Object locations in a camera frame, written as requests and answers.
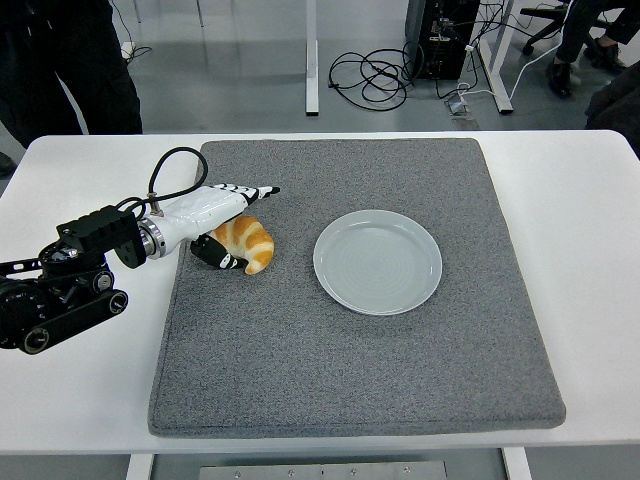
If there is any black office chair base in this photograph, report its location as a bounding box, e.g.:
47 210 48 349
519 0 571 55

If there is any seated person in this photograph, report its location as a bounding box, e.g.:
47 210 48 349
545 0 640 99

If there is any black computer tower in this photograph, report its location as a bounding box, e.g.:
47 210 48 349
404 0 482 82

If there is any standing person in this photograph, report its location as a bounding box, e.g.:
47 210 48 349
0 0 144 179

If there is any small grey floor box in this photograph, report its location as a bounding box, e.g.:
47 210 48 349
443 94 479 121

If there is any white table leg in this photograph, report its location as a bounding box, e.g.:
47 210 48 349
124 452 155 480
501 447 532 480

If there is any white desk leg straight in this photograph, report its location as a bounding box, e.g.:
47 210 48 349
304 0 320 118

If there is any black bag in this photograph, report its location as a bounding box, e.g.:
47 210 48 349
583 62 640 132

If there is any black coiled floor cable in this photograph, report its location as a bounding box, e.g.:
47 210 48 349
328 40 426 110

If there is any croissant bread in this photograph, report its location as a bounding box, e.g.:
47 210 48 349
208 214 275 276

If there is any white floor cable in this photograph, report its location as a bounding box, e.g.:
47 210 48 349
455 34 569 101

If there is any grey fabric mat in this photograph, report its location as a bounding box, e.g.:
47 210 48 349
147 138 568 440

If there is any grey metal plate with screws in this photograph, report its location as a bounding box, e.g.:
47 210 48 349
198 460 449 480

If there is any pale grey round plate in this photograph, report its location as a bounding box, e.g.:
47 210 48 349
312 208 444 317

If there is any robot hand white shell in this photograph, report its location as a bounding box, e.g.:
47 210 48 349
158 183 282 272

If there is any white desk leg with foot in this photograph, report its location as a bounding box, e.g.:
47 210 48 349
477 0 515 116

